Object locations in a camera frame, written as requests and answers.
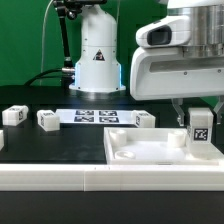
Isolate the white square tabletop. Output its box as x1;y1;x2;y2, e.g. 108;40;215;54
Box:
104;127;224;165

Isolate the white obstacle fence front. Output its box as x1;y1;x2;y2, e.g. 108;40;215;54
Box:
0;164;224;192

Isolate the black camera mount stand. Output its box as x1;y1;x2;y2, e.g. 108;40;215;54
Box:
53;0;107;88

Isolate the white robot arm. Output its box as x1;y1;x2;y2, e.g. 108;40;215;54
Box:
71;0;224;124

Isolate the white block left edge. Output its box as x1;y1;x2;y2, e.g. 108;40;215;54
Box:
0;130;4;151

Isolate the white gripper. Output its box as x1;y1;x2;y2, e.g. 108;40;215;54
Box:
130;15;224;126

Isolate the white tag base sheet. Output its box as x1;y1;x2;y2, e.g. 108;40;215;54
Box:
56;109;133;125

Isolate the white cable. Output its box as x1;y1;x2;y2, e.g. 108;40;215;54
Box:
39;0;55;87

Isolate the black cable bundle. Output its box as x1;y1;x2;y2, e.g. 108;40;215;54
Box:
23;68;75;87

